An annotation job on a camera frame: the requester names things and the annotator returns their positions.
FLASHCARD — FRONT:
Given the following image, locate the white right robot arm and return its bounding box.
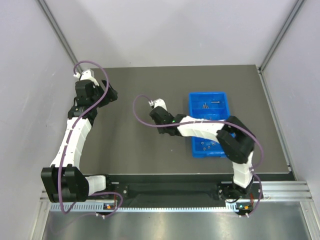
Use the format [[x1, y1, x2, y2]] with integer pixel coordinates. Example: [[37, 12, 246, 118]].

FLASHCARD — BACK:
[[149, 106, 255, 195]]

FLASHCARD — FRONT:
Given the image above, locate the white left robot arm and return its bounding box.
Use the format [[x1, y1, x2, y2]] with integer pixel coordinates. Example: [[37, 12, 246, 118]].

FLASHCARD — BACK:
[[40, 80, 118, 203]]

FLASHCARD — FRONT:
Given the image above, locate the blue compartment tray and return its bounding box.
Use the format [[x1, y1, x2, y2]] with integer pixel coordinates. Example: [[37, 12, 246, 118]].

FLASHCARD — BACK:
[[188, 91, 230, 158]]

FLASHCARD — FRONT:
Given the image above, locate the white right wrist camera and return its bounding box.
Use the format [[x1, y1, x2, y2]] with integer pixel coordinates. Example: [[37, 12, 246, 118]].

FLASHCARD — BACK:
[[148, 98, 167, 110]]

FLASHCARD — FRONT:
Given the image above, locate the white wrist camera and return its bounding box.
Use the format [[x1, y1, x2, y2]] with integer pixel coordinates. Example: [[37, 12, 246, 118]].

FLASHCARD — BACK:
[[73, 68, 100, 86], [148, 98, 167, 110]]

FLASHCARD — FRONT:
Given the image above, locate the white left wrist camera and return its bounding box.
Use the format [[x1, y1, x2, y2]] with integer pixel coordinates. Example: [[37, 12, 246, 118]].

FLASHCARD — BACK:
[[73, 68, 100, 86]]

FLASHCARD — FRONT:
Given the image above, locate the left aluminium frame post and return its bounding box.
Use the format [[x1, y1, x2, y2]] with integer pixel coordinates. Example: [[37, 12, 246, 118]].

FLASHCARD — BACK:
[[36, 0, 78, 65]]

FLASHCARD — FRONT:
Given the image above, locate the aluminium frame post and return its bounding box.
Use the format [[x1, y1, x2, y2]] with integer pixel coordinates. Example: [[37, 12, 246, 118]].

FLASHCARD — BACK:
[[36, 0, 78, 65], [257, 0, 306, 75]]

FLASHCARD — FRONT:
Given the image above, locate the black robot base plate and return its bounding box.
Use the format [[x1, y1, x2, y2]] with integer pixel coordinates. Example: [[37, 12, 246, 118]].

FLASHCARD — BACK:
[[105, 182, 263, 200]]

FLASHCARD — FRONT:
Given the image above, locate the grey slotted cable duct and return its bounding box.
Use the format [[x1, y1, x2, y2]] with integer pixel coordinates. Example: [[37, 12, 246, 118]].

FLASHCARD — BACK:
[[49, 201, 253, 213]]

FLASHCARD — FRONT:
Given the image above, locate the aluminium front rail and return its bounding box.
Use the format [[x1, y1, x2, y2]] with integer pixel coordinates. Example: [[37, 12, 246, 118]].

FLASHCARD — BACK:
[[262, 181, 313, 202]]

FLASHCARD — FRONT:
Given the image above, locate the right aluminium frame post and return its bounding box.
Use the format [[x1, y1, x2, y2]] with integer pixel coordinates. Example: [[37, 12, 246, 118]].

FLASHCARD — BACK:
[[257, 0, 306, 75]]

